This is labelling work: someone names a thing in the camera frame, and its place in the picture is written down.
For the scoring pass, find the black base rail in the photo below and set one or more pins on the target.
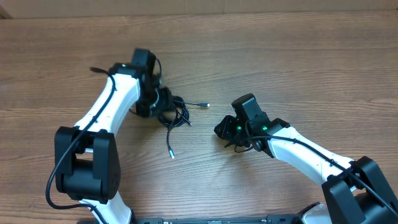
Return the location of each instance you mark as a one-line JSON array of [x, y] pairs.
[[270, 219]]

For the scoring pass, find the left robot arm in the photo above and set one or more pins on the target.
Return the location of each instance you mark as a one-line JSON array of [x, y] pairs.
[[87, 171]]

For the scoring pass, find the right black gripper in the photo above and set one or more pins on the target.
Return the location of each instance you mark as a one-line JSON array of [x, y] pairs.
[[226, 134]]

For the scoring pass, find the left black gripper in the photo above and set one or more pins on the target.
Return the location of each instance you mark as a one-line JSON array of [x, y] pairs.
[[166, 105]]

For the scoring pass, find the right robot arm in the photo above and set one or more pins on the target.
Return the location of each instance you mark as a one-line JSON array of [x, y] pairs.
[[355, 191]]

